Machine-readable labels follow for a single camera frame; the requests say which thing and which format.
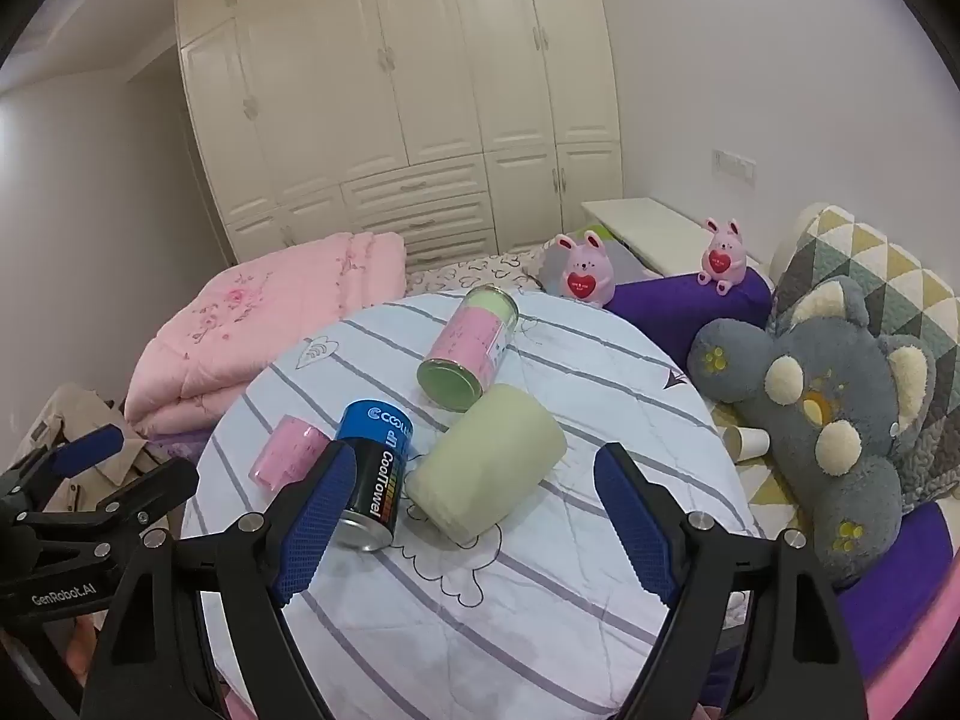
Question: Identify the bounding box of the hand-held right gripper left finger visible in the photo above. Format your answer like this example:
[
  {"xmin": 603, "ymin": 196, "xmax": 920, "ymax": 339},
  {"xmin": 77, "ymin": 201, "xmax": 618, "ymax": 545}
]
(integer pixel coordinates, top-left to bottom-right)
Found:
[{"xmin": 79, "ymin": 441, "xmax": 358, "ymax": 720}]

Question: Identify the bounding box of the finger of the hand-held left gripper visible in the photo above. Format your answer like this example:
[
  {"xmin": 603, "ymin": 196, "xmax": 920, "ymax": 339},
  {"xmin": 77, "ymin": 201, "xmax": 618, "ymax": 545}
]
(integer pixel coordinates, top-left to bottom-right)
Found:
[
  {"xmin": 0, "ymin": 424, "xmax": 126, "ymax": 520},
  {"xmin": 15, "ymin": 457, "xmax": 200, "ymax": 548}
]

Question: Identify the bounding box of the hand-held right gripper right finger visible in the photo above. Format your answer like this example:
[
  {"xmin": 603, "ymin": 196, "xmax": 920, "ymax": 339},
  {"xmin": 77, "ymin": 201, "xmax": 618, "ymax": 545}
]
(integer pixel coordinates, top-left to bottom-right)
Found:
[{"xmin": 592, "ymin": 442, "xmax": 878, "ymax": 720}]

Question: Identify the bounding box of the pale green cup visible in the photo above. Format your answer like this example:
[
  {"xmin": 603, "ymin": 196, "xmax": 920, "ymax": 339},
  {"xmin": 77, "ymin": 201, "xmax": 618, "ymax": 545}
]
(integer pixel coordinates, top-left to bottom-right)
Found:
[{"xmin": 405, "ymin": 384, "xmax": 568, "ymax": 541}]

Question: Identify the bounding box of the small pink cup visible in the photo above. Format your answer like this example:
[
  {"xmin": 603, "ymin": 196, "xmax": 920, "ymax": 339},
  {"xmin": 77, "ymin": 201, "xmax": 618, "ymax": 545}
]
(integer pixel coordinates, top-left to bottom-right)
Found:
[{"xmin": 249, "ymin": 414, "xmax": 332, "ymax": 492}]

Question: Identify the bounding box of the white paper cup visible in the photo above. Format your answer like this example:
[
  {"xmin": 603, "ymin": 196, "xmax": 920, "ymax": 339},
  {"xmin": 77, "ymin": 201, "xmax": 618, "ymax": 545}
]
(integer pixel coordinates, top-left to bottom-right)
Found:
[{"xmin": 721, "ymin": 424, "xmax": 771, "ymax": 461}]

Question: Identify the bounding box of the beige jacket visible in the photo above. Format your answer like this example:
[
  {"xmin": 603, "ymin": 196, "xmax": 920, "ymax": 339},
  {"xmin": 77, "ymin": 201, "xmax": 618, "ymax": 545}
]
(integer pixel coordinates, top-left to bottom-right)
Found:
[{"xmin": 7, "ymin": 382, "xmax": 185, "ymax": 541}]

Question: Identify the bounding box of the blue and black can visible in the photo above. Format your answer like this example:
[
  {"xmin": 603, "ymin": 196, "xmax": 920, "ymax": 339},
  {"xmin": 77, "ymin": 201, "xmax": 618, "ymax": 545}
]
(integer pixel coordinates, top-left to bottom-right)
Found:
[{"xmin": 330, "ymin": 400, "xmax": 416, "ymax": 550}]

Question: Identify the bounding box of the pink floral quilt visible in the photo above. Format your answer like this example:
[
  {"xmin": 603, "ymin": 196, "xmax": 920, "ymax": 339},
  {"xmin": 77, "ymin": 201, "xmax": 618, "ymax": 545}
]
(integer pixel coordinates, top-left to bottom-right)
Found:
[{"xmin": 124, "ymin": 232, "xmax": 407, "ymax": 440}]

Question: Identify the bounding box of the purple bolster pillow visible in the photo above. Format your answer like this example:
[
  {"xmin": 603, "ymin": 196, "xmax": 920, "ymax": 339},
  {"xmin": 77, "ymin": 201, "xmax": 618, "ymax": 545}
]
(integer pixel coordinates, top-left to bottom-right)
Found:
[{"xmin": 604, "ymin": 268, "xmax": 773, "ymax": 391}]

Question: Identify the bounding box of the pink and green canister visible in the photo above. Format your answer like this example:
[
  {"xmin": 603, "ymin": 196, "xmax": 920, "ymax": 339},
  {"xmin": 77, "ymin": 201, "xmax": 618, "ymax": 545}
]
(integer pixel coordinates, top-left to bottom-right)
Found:
[{"xmin": 417, "ymin": 285, "xmax": 520, "ymax": 413}]

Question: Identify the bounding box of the grey plush animal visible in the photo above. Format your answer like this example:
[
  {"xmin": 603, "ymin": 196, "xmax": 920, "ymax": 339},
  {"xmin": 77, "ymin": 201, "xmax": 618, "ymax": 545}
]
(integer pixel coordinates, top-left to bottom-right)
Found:
[{"xmin": 688, "ymin": 276, "xmax": 938, "ymax": 590}]

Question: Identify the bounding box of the pink bunny toy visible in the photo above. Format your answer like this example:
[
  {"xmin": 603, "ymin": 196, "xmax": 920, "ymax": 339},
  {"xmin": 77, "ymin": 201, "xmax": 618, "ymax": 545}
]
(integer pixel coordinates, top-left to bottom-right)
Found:
[
  {"xmin": 697, "ymin": 217, "xmax": 747, "ymax": 295},
  {"xmin": 544, "ymin": 231, "xmax": 617, "ymax": 308}
]

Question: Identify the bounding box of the grey cloth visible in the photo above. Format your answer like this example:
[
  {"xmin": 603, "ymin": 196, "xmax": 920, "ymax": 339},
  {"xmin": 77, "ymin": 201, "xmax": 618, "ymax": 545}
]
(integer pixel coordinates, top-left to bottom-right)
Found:
[{"xmin": 604, "ymin": 236, "xmax": 653, "ymax": 282}]

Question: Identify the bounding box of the purple bed cover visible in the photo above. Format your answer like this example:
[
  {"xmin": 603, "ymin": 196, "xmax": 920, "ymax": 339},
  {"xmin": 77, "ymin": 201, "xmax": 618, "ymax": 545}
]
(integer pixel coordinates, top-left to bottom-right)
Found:
[{"xmin": 832, "ymin": 499, "xmax": 955, "ymax": 683}]

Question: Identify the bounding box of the heart printed bed sheet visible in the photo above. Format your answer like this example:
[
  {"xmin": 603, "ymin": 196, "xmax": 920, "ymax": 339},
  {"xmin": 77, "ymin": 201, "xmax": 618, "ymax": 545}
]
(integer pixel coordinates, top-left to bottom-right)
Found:
[{"xmin": 405, "ymin": 244, "xmax": 571, "ymax": 297}]

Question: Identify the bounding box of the white bedside table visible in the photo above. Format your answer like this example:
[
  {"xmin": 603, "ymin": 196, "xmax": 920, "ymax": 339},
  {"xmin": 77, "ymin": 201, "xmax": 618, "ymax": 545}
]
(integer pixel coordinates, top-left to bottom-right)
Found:
[{"xmin": 581, "ymin": 197, "xmax": 762, "ymax": 278}]

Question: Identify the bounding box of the triangle patterned pillow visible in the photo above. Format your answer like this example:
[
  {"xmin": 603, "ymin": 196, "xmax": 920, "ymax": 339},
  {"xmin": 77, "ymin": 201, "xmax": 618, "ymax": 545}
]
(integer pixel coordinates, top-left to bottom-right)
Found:
[{"xmin": 772, "ymin": 202, "xmax": 960, "ymax": 496}]

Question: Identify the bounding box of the cream wardrobe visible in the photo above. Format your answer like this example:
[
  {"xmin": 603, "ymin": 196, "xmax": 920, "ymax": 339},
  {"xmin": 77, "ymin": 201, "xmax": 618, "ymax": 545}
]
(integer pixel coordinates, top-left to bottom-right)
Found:
[{"xmin": 174, "ymin": 0, "xmax": 625, "ymax": 267}]

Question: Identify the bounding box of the white wall outlet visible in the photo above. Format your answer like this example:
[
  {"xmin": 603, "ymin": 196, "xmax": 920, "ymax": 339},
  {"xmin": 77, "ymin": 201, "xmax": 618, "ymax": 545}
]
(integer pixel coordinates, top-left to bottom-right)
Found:
[{"xmin": 712, "ymin": 150, "xmax": 757, "ymax": 181}]

